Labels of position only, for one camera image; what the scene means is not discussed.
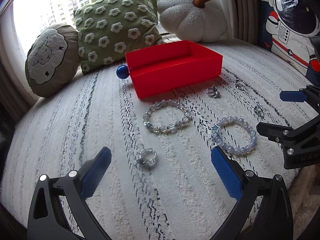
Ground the silver ring edge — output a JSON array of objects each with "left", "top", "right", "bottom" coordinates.
[{"left": 253, "top": 104, "right": 265, "bottom": 118}]

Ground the blue star beaded bracelet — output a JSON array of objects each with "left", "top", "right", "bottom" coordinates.
[{"left": 210, "top": 116, "right": 258, "bottom": 156}]

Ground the pale beaded bracelet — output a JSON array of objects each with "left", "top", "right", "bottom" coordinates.
[{"left": 142, "top": 100, "right": 194, "bottom": 134}]

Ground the astronaut print pillow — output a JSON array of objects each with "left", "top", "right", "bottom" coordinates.
[{"left": 261, "top": 0, "right": 319, "bottom": 86}]

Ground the white black woven blanket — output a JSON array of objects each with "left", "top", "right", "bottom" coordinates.
[{"left": 1, "top": 41, "right": 316, "bottom": 239}]

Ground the beige pleated curtain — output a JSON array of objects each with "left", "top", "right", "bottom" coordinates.
[{"left": 229, "top": 0, "right": 261, "bottom": 44}]

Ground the white pumpkin plush pillow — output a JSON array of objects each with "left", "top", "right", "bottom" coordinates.
[{"left": 157, "top": 0, "right": 227, "bottom": 43}]

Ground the beige sheep round pillow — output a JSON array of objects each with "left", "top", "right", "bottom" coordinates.
[{"left": 25, "top": 24, "right": 80, "bottom": 98}]

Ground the red plastic tray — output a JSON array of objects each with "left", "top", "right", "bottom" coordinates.
[{"left": 126, "top": 40, "right": 223, "bottom": 99}]

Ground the blue ball knob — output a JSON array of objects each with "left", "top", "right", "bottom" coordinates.
[{"left": 116, "top": 65, "right": 130, "bottom": 80}]

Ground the green daisy pillow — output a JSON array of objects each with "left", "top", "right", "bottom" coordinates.
[{"left": 74, "top": 0, "right": 163, "bottom": 75}]

